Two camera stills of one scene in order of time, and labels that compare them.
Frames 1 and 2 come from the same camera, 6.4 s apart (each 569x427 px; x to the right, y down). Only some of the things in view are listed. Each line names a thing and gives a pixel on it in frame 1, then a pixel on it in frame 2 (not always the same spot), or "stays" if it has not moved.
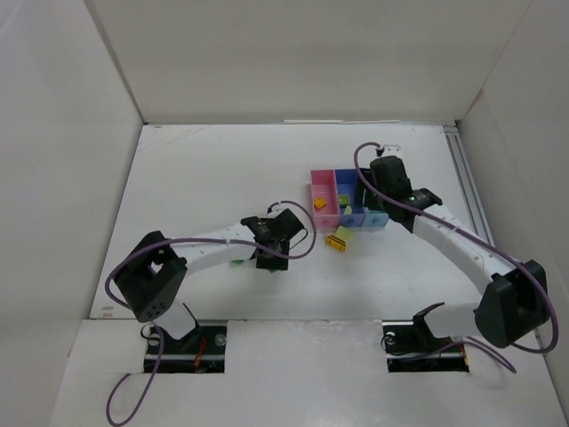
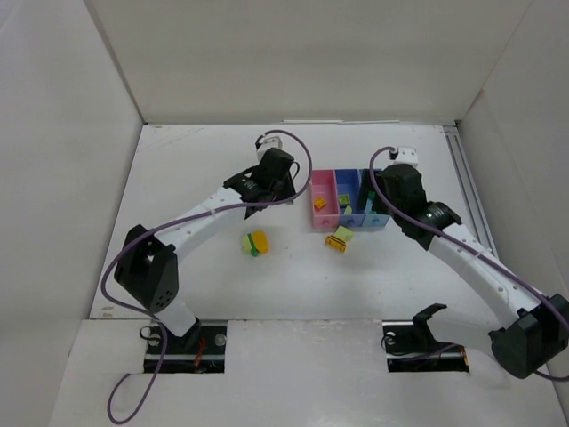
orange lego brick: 319,202 stays
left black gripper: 273,256 → 276,192
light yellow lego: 343,233 stays
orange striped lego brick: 335,243 stays
